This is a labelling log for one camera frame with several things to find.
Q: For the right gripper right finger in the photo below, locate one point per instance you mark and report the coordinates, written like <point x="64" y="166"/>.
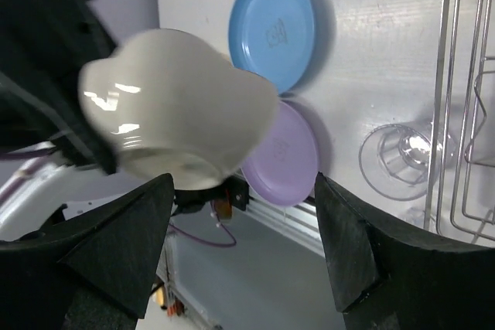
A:
<point x="387" y="274"/>

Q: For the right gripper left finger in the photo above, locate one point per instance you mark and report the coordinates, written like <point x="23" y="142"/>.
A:
<point x="94" y="271"/>

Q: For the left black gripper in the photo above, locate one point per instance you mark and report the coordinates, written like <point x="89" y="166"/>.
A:
<point x="44" y="46"/>

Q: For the large clear glass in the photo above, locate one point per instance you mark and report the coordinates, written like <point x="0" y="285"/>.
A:
<point x="395" y="159"/>

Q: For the flower patterned small dish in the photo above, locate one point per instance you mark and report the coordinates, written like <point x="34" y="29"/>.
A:
<point x="168" y="103"/>

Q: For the blue plastic plate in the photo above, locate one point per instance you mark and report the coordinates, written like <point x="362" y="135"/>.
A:
<point x="273" y="38"/>

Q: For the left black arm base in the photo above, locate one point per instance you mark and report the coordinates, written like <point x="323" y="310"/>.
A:
<point x="231" y="194"/>

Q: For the purple plastic plate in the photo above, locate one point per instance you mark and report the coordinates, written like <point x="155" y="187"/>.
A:
<point x="282" y="169"/>

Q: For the aluminium mounting rail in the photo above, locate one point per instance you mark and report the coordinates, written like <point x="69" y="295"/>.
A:
<point x="297" y="223"/>

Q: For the metal wire dish rack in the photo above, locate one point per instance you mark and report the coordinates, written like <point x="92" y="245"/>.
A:
<point x="459" y="199"/>

